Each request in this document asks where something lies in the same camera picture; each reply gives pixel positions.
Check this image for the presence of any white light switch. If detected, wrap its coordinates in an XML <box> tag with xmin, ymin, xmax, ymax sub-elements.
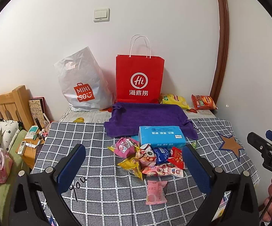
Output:
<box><xmin>93</xmin><ymin>8</ymin><xmax>110</xmax><ymax>22</ymax></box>

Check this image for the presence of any white Miniso plastic bag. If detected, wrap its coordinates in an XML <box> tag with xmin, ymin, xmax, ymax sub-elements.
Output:
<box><xmin>54</xmin><ymin>47</ymin><xmax>114</xmax><ymax>111</ymax></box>

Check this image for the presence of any orange chips bag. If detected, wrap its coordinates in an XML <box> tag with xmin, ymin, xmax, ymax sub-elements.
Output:
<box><xmin>192</xmin><ymin>94</ymin><xmax>217</xmax><ymax>110</ymax></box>

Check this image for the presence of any newspaper with parrot picture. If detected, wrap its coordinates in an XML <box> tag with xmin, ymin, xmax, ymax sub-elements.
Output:
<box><xmin>59</xmin><ymin>107</ymin><xmax>112</xmax><ymax>123</ymax></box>

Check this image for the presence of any green triangular snack packet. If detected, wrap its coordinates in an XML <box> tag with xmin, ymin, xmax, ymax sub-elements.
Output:
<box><xmin>190</xmin><ymin>141</ymin><xmax>196</xmax><ymax>149</ymax></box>

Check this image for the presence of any yellow snack packet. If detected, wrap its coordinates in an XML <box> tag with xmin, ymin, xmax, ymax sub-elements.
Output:
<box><xmin>118</xmin><ymin>157</ymin><xmax>143</xmax><ymax>180</ymax></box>

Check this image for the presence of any yellow chips bag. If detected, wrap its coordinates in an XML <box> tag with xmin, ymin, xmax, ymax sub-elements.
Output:
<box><xmin>160</xmin><ymin>94</ymin><xmax>190</xmax><ymax>109</ymax></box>

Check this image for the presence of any patterned notebook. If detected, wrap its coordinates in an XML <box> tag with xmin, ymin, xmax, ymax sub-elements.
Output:
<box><xmin>28</xmin><ymin>97</ymin><xmax>46</xmax><ymax>128</ymax></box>

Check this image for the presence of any grey checked bed sheet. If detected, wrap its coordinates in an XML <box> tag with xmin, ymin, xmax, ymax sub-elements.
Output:
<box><xmin>32</xmin><ymin>118</ymin><xmax>260</xmax><ymax>225</ymax></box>

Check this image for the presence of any wooden bedside table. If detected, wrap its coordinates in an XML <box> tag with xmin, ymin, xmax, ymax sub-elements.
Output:
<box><xmin>16</xmin><ymin>125</ymin><xmax>46</xmax><ymax>169</ymax></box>

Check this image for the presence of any red small snack packet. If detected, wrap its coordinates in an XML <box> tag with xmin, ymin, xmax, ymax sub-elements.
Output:
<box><xmin>167</xmin><ymin>147</ymin><xmax>185</xmax><ymax>169</ymax></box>

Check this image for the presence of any blue tissue pack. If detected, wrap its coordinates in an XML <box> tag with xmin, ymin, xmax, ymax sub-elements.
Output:
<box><xmin>139</xmin><ymin>126</ymin><xmax>186</xmax><ymax>149</ymax></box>

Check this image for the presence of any white remote control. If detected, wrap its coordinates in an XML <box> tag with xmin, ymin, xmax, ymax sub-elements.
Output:
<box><xmin>17</xmin><ymin>141</ymin><xmax>26</xmax><ymax>156</ymax></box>

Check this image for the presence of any pink peach cake packet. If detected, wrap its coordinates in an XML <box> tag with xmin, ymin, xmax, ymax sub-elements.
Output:
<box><xmin>146</xmin><ymin>181</ymin><xmax>167</xmax><ymax>205</ymax></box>

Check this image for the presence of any brown wooden door frame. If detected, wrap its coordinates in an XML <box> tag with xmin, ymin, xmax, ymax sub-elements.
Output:
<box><xmin>210</xmin><ymin>0</ymin><xmax>229</xmax><ymax>104</ymax></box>

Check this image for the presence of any wooden headboard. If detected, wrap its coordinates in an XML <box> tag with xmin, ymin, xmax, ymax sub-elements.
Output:
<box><xmin>0</xmin><ymin>85</ymin><xmax>34</xmax><ymax>131</ymax></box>

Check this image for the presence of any magenta snack packet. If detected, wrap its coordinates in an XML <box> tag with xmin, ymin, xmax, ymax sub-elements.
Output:
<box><xmin>114</xmin><ymin>138</ymin><xmax>140</xmax><ymax>158</ymax></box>

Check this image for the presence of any purple towel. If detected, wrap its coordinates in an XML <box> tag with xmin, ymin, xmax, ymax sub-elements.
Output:
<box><xmin>104</xmin><ymin>102</ymin><xmax>198</xmax><ymax>140</ymax></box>

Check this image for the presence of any panda print snack packet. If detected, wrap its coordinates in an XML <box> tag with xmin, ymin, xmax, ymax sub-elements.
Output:
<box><xmin>135</xmin><ymin>144</ymin><xmax>156</xmax><ymax>168</ymax></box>

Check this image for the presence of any white black dotted pillow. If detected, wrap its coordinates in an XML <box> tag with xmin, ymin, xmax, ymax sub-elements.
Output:
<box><xmin>0</xmin><ymin>120</ymin><xmax>20</xmax><ymax>152</ymax></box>

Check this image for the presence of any dark blue snack packet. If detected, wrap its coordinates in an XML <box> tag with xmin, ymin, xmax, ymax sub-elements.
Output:
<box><xmin>153</xmin><ymin>147</ymin><xmax>171</xmax><ymax>165</ymax></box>

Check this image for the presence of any long strawberry bear snack packet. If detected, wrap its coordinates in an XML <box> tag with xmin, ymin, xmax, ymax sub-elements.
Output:
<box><xmin>142</xmin><ymin>164</ymin><xmax>183</xmax><ymax>178</ymax></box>

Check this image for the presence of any red Haidilao paper bag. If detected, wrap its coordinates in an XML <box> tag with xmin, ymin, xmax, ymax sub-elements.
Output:
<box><xmin>116</xmin><ymin>34</ymin><xmax>165</xmax><ymax>104</ymax></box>

